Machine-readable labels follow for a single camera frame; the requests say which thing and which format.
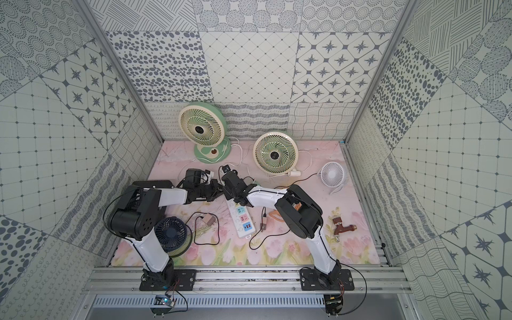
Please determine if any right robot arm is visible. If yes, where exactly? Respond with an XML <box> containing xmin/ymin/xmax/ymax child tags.
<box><xmin>221</xmin><ymin>165</ymin><xmax>337</xmax><ymax>275</ymax></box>

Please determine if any small white fan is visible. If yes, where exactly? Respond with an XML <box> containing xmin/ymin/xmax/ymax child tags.
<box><xmin>319</xmin><ymin>161</ymin><xmax>349</xmax><ymax>189</ymax></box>

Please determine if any cream desk fan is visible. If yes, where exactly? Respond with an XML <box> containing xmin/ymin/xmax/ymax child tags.
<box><xmin>253</xmin><ymin>131</ymin><xmax>301</xmax><ymax>177</ymax></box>

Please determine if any orange handheld fan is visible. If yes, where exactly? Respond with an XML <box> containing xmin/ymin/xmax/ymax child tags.
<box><xmin>268</xmin><ymin>210</ymin><xmax>284</xmax><ymax>222</ymax></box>

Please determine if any white power strip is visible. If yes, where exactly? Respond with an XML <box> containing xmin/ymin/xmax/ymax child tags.
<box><xmin>227</xmin><ymin>199</ymin><xmax>256</xmax><ymax>239</ymax></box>

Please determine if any black cable of pink adapter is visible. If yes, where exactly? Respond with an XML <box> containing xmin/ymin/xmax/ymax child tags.
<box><xmin>185</xmin><ymin>211</ymin><xmax>221</xmax><ymax>247</ymax></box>

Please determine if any dark blue fan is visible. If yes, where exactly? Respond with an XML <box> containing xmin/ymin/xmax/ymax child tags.
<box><xmin>154</xmin><ymin>217</ymin><xmax>193</xmax><ymax>258</ymax></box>

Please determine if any aluminium rail frame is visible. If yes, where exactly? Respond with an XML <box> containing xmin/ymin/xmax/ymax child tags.
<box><xmin>84</xmin><ymin>265</ymin><xmax>412</xmax><ymax>294</ymax></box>

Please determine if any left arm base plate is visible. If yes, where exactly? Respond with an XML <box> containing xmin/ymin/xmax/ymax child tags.
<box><xmin>139</xmin><ymin>269</ymin><xmax>197</xmax><ymax>291</ymax></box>

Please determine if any green base desk fan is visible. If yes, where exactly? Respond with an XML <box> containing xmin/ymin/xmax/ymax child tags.
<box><xmin>178</xmin><ymin>102</ymin><xmax>231</xmax><ymax>163</ymax></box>

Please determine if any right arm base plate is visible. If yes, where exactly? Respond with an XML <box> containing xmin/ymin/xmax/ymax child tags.
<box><xmin>299</xmin><ymin>267</ymin><xmax>355</xmax><ymax>291</ymax></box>

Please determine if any pink usb adapter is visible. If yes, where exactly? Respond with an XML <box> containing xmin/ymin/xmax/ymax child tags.
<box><xmin>203</xmin><ymin>215</ymin><xmax>217</xmax><ymax>226</ymax></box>

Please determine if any small brown toy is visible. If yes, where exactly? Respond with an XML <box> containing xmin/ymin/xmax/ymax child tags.
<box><xmin>332</xmin><ymin>217</ymin><xmax>357</xmax><ymax>242</ymax></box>

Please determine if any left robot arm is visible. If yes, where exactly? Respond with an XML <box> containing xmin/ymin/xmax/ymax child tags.
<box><xmin>103</xmin><ymin>169</ymin><xmax>223</xmax><ymax>275</ymax></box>

